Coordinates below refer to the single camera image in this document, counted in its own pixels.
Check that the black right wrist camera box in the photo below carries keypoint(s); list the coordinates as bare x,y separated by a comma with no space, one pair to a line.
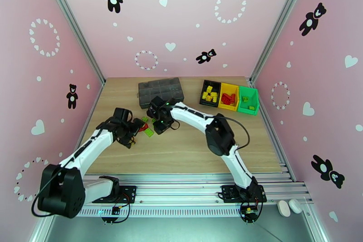
156,102

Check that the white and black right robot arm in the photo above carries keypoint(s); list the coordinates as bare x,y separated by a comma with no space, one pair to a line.
218,136

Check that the small black circuit board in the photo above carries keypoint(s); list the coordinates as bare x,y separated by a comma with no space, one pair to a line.
116,210

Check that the grey compartment organizer box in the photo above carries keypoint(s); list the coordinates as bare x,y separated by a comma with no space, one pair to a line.
170,88

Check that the green plastic bin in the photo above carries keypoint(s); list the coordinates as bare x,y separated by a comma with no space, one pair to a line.
252,93

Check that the aluminium table edge rail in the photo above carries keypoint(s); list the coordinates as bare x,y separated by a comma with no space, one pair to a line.
286,170

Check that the red curved lego brick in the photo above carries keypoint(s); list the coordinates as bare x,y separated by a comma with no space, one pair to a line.
143,128
233,98

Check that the red rectangular lego brick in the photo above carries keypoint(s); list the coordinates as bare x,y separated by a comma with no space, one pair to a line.
226,98

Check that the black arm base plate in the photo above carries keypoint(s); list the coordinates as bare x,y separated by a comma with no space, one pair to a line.
127,191
228,193

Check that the white round plastic case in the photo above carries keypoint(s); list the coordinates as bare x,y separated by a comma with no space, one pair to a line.
296,206

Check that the yellow plastic bin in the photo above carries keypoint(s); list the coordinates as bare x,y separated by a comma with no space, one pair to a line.
227,88

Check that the small yellow connector board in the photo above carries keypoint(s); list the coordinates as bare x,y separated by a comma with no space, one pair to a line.
249,211

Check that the aluminium frame post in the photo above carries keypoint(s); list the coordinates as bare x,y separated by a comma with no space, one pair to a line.
72,22
280,22

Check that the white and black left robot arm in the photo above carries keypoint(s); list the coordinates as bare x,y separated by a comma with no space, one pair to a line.
93,147

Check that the black plastic bin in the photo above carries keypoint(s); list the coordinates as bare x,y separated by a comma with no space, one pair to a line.
202,102

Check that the white oval plastic case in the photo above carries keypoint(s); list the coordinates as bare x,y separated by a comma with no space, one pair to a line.
283,208

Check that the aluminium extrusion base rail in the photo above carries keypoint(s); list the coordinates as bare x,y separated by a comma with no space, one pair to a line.
181,190

